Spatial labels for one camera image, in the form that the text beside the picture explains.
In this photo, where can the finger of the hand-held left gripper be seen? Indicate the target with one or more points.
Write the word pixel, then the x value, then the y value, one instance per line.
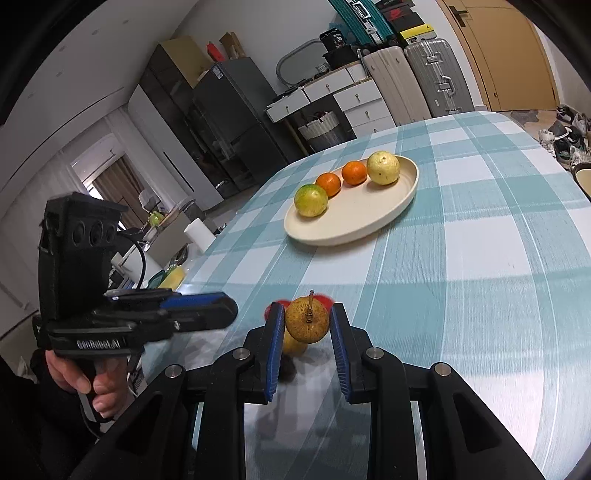
pixel 207 318
pixel 198 301

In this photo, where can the yellow bag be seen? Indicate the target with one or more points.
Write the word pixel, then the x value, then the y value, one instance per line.
pixel 171 278

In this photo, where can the yellow guava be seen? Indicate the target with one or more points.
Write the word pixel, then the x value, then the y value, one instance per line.
pixel 383 168

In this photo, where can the grey refrigerator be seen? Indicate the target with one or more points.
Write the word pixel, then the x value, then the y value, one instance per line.
pixel 240 120

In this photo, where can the white tall cabinet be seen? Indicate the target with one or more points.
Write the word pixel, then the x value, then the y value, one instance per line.
pixel 157 134

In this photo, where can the dark glass wardrobe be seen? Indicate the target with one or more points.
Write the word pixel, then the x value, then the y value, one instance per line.
pixel 180 92

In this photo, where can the red tomato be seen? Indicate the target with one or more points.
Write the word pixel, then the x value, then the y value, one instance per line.
pixel 275 311
pixel 326 301

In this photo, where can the small brown fruit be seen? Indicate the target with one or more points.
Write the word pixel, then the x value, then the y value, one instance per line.
pixel 293 347
pixel 307 321

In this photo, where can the white air conditioner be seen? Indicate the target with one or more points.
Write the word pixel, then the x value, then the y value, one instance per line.
pixel 94 154

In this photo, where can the pile of scattered shoes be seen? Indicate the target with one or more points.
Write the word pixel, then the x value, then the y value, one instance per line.
pixel 565 138

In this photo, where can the white desk with drawers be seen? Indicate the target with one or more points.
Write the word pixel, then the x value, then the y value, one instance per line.
pixel 341 99

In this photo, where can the person's left hand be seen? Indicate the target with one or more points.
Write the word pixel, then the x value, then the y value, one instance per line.
pixel 69 369

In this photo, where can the orange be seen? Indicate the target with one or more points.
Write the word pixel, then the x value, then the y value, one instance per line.
pixel 354 173
pixel 328 183

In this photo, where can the round trash bin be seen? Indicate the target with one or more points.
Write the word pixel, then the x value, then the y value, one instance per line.
pixel 582 182

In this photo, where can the beige suitcase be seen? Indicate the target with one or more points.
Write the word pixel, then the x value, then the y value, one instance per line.
pixel 397 85

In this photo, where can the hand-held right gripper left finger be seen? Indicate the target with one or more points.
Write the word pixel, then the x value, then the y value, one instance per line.
pixel 272 360

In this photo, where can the yellow wooden door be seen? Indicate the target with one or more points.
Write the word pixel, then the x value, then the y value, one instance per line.
pixel 503 50

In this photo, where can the grey door mat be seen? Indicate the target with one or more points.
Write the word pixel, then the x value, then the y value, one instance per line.
pixel 533 117

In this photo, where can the black storage box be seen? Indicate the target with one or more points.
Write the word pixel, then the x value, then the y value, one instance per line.
pixel 340 56

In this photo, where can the red carton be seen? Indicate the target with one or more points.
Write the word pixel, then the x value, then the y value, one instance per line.
pixel 215 51

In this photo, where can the green kettle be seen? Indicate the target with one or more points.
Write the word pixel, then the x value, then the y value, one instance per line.
pixel 156 218

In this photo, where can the cream round plate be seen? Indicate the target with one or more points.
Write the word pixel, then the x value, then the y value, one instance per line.
pixel 360 212

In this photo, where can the woven basket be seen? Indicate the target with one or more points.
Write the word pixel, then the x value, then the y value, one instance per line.
pixel 322 131

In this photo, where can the brown cardboard box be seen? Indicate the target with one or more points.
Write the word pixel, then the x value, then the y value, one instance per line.
pixel 231 45

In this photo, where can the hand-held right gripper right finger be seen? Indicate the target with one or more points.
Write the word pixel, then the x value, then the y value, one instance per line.
pixel 341 364

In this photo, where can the teal suitcase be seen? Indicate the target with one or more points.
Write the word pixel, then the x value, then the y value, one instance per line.
pixel 364 23

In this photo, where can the grey oval frame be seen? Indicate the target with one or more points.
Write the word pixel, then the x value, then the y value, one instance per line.
pixel 295 53

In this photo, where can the white paper towel roll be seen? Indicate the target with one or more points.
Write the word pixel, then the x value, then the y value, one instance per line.
pixel 199 235

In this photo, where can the silver suitcase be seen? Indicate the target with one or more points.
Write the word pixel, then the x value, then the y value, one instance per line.
pixel 438 76

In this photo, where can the brown curtain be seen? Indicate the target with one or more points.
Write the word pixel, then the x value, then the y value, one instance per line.
pixel 117 189

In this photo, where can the green guava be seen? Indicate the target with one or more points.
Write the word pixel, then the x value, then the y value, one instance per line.
pixel 311 200

